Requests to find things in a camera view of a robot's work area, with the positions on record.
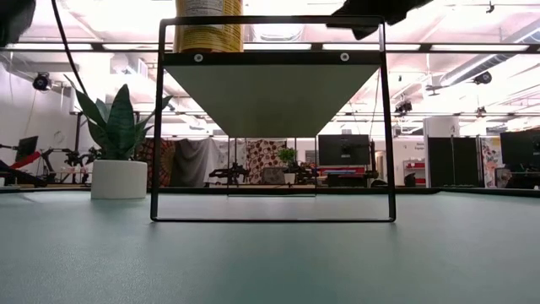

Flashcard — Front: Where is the black background monitor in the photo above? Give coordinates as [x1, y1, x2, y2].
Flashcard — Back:
[317, 133, 371, 166]

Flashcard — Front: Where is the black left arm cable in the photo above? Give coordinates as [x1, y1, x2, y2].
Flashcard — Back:
[49, 0, 90, 97]

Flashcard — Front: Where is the green table mat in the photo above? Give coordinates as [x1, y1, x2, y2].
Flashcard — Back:
[0, 192, 540, 304]

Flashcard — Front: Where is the black aluminium table frame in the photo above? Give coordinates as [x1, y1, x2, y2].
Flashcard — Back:
[0, 185, 540, 198]

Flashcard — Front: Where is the grey hanging cloth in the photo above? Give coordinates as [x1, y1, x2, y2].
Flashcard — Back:
[173, 138, 231, 188]

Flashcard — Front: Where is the black cabinet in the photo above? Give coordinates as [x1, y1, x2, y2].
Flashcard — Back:
[427, 136, 482, 188]

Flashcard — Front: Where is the amber bottle yellow cap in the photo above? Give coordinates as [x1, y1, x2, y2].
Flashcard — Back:
[174, 0, 245, 54]

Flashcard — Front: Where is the brown spotted cloth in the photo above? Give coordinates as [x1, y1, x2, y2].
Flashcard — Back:
[246, 138, 288, 185]

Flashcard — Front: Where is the snake plant in white pot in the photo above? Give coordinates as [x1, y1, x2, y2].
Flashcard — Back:
[62, 74, 174, 200]

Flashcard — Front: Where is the black ceiling camera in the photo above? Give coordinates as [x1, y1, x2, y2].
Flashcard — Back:
[32, 72, 51, 92]

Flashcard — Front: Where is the white round column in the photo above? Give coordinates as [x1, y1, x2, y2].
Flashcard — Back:
[423, 116, 461, 138]

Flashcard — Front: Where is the black overhead light bar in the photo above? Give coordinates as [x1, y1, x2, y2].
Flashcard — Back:
[0, 41, 540, 53]

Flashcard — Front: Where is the floral patterned cloth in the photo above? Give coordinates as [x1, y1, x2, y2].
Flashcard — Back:
[480, 136, 507, 189]

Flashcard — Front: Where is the wooden board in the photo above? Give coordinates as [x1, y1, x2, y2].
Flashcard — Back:
[150, 15, 397, 224]

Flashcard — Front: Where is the small green background plant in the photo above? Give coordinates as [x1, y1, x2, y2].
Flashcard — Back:
[278, 147, 299, 186]

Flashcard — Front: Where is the orange patterned cloth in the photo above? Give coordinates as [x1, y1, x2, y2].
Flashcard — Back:
[138, 138, 176, 189]

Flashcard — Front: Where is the small black monitor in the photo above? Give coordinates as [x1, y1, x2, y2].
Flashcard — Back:
[16, 135, 39, 165]

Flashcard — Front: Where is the black wide monitor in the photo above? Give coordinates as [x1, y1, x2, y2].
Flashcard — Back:
[499, 128, 540, 172]

